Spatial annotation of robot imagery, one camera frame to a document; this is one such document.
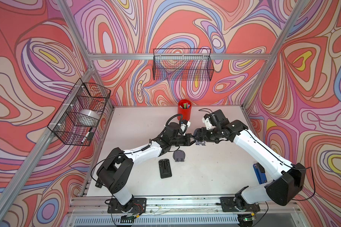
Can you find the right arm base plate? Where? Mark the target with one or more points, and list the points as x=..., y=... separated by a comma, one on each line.
x=236, y=204

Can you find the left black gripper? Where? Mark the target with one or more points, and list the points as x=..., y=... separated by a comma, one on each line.
x=187, y=140

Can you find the black rectangular phone holder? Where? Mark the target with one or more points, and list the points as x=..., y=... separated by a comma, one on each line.
x=165, y=168

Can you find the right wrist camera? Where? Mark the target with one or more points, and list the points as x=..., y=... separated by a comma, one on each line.
x=209, y=121

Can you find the black marker in basket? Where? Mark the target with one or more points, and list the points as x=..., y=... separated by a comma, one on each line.
x=88, y=136

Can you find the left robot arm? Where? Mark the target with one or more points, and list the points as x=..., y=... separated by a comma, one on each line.
x=113, y=172

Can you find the back wire basket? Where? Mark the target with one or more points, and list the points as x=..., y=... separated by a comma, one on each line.
x=182, y=64

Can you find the left wire basket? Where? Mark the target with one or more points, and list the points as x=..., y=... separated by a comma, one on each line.
x=83, y=107

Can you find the silver tape roll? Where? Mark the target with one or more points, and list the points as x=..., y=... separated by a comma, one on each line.
x=87, y=118

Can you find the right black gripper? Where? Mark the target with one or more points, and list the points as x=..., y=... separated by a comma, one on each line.
x=203, y=137

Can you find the wire basket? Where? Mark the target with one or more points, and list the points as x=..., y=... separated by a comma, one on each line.
x=182, y=64
x=83, y=107

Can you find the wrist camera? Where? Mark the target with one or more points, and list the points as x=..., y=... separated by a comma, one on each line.
x=184, y=126
x=209, y=121

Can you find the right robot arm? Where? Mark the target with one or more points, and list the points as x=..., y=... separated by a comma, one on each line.
x=287, y=178

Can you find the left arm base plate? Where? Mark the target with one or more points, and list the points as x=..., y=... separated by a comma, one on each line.
x=134, y=206

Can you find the red pen cup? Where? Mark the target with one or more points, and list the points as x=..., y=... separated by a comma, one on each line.
x=184, y=112

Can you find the blue stapler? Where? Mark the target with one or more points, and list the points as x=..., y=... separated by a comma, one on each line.
x=260, y=173

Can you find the black stapler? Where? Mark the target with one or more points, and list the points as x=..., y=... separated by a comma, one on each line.
x=99, y=183

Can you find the grey phone stand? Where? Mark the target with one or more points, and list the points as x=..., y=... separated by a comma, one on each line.
x=198, y=137
x=179, y=156

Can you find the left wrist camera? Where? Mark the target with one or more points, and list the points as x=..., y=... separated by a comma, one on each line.
x=184, y=126

